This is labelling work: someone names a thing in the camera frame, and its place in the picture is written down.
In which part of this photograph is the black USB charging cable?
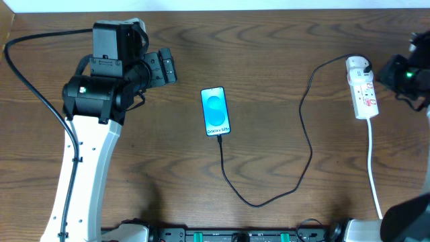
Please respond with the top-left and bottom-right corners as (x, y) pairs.
(216, 52), (373, 208)

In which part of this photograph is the blue-screen Galaxy smartphone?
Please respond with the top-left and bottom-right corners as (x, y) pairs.
(200, 87), (231, 136)

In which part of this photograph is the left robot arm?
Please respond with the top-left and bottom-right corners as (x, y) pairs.
(41, 18), (177, 241)

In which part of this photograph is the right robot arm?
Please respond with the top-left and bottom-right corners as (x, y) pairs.
(328, 31), (429, 241)

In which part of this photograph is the white charger plug adapter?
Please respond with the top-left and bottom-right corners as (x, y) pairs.
(345, 56), (374, 86)

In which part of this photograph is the white power strip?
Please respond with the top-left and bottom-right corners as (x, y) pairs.
(347, 75), (379, 120)

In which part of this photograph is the white power strip cord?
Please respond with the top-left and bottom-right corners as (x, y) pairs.
(366, 117), (384, 220)

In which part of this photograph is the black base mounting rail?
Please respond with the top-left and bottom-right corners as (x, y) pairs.
(148, 219), (346, 242)

